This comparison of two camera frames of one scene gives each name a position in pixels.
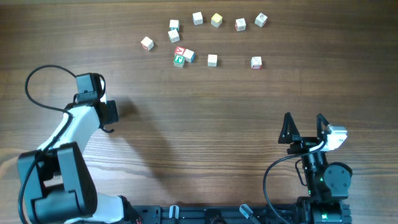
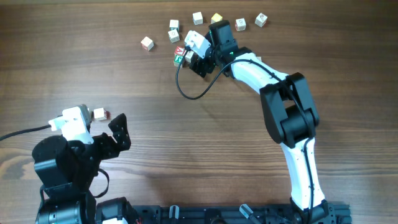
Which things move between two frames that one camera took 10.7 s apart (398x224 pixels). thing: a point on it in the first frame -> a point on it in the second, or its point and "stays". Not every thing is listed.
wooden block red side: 240,24 stays
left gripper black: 113,114 -> 120,135
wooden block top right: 260,20 stays
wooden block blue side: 189,55 stays
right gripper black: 303,142 -> 199,65
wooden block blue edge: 174,24 stays
